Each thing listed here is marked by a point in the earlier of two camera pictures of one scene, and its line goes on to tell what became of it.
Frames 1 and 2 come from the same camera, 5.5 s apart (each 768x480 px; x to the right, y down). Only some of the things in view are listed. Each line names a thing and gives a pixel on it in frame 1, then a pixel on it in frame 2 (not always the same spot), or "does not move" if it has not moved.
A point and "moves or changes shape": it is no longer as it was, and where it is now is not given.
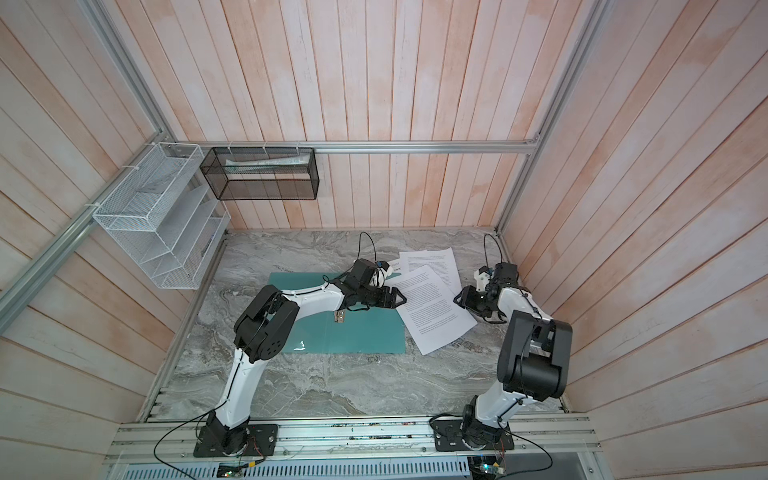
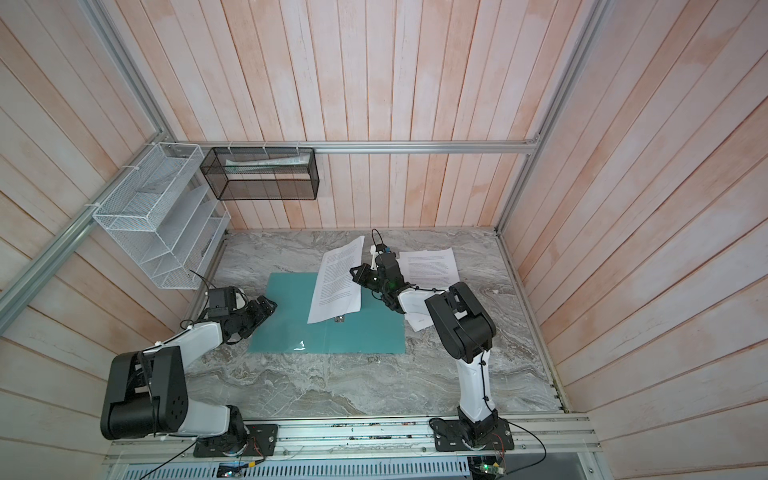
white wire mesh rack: (169, 224) does not move
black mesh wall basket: (262, 173) does not move
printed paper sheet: (431, 312) moves or changes shape
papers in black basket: (239, 166) does not move
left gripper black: (389, 301) → (260, 316)
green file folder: (380, 330) does not move
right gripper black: (468, 297) → (362, 278)
